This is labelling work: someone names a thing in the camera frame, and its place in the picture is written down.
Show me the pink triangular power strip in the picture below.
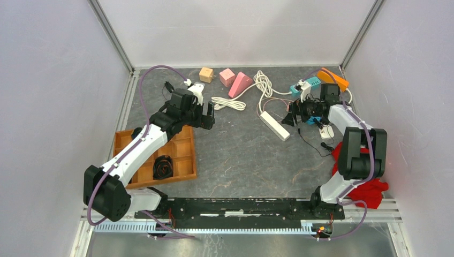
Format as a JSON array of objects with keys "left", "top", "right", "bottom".
[{"left": 228, "top": 72, "right": 253, "bottom": 99}]

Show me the teal power strip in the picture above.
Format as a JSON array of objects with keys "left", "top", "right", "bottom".
[{"left": 290, "top": 77, "right": 321, "bottom": 99}]

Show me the orange wooden tray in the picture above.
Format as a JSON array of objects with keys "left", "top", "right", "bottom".
[{"left": 126, "top": 126, "right": 197, "bottom": 190}]

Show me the beige cube adapter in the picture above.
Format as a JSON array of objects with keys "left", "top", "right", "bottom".
[{"left": 199, "top": 67, "right": 214, "bottom": 83}]

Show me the thin black adapter cord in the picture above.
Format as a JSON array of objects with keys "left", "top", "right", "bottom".
[{"left": 298, "top": 118, "right": 335, "bottom": 158}]

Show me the pink thin cord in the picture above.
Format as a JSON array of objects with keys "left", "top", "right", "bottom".
[{"left": 256, "top": 97, "right": 293, "bottom": 123}]

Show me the blue square plug adapter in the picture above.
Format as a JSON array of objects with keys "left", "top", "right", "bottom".
[{"left": 306, "top": 116, "right": 322, "bottom": 126}]

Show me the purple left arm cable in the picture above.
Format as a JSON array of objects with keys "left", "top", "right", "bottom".
[{"left": 87, "top": 65, "right": 196, "bottom": 240}]

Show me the white square plug adapter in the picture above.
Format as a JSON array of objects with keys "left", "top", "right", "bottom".
[{"left": 319, "top": 125, "right": 334, "bottom": 140}]

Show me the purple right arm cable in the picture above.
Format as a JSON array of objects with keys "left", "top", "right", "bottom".
[{"left": 303, "top": 68, "right": 376, "bottom": 241}]

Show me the white power strip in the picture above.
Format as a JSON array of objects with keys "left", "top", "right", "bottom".
[{"left": 259, "top": 111, "right": 290, "bottom": 141}]

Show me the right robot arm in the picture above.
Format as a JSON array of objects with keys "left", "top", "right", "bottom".
[{"left": 282, "top": 84, "right": 387, "bottom": 218}]

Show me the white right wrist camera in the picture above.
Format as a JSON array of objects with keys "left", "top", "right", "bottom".
[{"left": 297, "top": 80, "right": 312, "bottom": 102}]

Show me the pink cube adapter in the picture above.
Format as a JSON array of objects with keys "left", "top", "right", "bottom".
[{"left": 219, "top": 68, "right": 236, "bottom": 87}]

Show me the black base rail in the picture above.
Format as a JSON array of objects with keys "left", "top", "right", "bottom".
[{"left": 134, "top": 192, "right": 345, "bottom": 229}]

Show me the orange power strip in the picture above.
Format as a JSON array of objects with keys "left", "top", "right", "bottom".
[{"left": 316, "top": 67, "right": 350, "bottom": 92}]

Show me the red cloth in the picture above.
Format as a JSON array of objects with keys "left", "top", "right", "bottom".
[{"left": 331, "top": 142, "right": 389, "bottom": 209}]

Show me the dark rolled cloth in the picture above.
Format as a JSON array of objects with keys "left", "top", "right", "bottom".
[{"left": 153, "top": 155, "right": 173, "bottom": 180}]

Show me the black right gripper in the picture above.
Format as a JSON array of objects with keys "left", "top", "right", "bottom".
[{"left": 281, "top": 92, "right": 322, "bottom": 127}]

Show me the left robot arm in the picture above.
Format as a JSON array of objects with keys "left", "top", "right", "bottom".
[{"left": 83, "top": 83, "right": 215, "bottom": 225}]

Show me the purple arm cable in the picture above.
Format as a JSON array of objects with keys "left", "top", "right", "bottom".
[
  {"left": 303, "top": 68, "right": 376, "bottom": 241},
  {"left": 87, "top": 65, "right": 196, "bottom": 240}
]

